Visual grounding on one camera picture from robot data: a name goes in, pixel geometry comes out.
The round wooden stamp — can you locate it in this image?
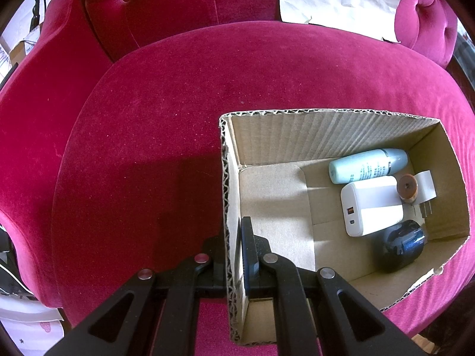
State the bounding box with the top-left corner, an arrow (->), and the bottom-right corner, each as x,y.
397,174 -> 419,203

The small white plug adapter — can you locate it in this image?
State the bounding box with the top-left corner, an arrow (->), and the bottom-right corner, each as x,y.
413,170 -> 436,218

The light blue spray bottle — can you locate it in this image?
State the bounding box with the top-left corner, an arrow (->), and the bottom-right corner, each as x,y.
328,149 -> 408,185

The large white charger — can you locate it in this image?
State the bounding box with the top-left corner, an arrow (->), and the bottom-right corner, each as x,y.
341,176 -> 404,237

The cardboard box in background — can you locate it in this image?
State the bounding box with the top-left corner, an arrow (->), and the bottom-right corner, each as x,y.
9,39 -> 37,65

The cardboard box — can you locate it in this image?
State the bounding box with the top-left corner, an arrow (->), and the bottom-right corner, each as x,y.
220,109 -> 470,345
9,39 -> 37,65

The red velvet sofa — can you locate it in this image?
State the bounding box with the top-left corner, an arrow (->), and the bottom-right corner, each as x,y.
1,0 -> 474,325

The white printed bag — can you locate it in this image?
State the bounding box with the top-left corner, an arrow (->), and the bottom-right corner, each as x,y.
1,295 -> 64,355

